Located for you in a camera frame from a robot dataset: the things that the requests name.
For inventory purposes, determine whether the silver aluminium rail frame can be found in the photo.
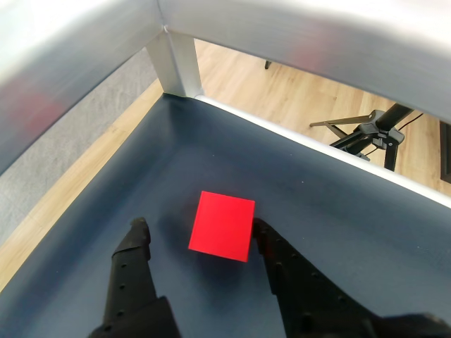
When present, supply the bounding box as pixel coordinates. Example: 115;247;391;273
0;0;451;208

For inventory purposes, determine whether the black tripod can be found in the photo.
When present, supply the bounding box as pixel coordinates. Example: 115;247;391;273
309;101;424;173

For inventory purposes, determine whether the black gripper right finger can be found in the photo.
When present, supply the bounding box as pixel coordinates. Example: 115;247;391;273
251;217;382;338

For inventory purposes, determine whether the red cube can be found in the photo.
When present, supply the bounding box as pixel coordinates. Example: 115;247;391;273
187;190;256;263

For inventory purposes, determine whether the black low cabinet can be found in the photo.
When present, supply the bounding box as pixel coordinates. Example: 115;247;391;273
438;119;451;184

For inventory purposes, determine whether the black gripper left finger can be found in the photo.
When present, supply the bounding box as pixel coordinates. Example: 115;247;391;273
87;217;181;338

